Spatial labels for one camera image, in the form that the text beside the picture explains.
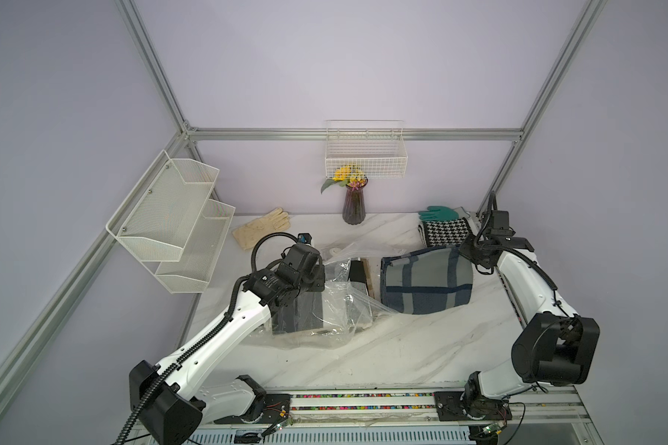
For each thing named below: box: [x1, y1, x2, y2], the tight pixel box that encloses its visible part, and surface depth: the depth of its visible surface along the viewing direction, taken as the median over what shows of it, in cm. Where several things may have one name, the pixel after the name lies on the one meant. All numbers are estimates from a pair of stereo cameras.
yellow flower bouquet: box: [321, 165, 366, 194], surface depth 102 cm
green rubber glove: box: [418, 205, 460, 222], surface depth 122 cm
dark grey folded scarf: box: [271, 291, 324, 335], surface depth 80 cm
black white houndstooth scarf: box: [418, 216, 472, 248], surface depth 113 cm
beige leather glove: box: [231, 207, 291, 251], surface depth 120 cm
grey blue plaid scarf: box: [379, 244, 475, 315], surface depth 89 cm
